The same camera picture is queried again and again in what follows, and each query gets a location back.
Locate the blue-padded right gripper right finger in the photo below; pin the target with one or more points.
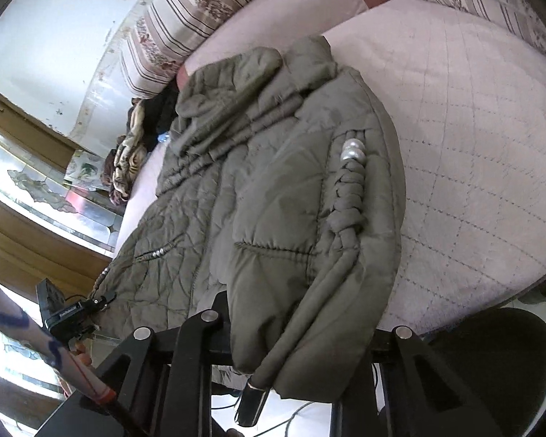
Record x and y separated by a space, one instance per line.
355 413

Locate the olive green hooded puffer jacket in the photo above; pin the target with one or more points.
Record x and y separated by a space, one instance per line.
282 186

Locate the black clothes pile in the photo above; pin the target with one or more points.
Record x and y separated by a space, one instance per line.
159 112

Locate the brown beige patterned blanket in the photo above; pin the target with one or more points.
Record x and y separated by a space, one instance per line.
123 164

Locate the pink rolled quilt back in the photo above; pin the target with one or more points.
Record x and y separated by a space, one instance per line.
271 23

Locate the striped floral folded quilt back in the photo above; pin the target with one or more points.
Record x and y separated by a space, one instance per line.
167 33

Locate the floral printed bag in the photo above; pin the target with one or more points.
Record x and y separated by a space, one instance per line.
84 171

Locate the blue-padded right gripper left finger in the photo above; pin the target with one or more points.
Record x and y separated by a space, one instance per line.
202 342

